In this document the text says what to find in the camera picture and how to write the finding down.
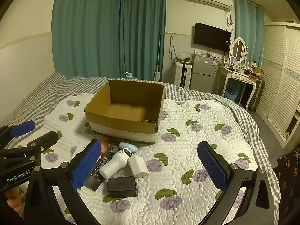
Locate black remote control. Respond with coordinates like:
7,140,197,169
84,145,119,192

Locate white louvred wardrobe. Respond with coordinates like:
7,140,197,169
256,22,300,149

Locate white charger plug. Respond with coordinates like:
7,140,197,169
128,156,150,181

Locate white cylindrical handheld device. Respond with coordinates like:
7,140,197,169
98,148,136,179

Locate light blue earbuds case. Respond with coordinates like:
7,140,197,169
118,142,138,151

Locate person's left hand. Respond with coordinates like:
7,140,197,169
4,187,24,213

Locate blue plastic basket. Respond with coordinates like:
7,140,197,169
224,88,239,103

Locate hanging black cables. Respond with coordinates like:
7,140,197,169
168,36,179,64

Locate person's dark patterned clothing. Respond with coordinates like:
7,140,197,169
277,145,300,225

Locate dark checked suitcase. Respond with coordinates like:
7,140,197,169
247,78,265,112

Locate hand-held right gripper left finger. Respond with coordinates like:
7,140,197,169
23,139,102,225

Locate silver small fridge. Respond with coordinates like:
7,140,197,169
189,54,220,94

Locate white oval vanity mirror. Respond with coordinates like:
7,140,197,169
230,37,248,64

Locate cardboard box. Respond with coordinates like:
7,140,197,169
84,79,164,145

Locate black wall television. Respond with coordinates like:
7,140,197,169
193,22,231,53

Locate white flat mop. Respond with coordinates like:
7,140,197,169
153,31,163,82

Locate white ribbed suitcase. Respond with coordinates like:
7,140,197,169
174,61,193,89

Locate black rectangular power bank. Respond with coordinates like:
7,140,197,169
107,176,139,198

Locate narrow teal curtain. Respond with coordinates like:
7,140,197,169
235,0,265,66

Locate white dressing table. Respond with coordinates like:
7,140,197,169
219,64,258,110

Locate white floral quilt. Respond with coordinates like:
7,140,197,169
7,92,282,225

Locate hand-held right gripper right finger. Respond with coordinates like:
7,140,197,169
197,141,280,225

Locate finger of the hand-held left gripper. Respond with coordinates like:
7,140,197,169
0,120,36,146
0,131,59,163

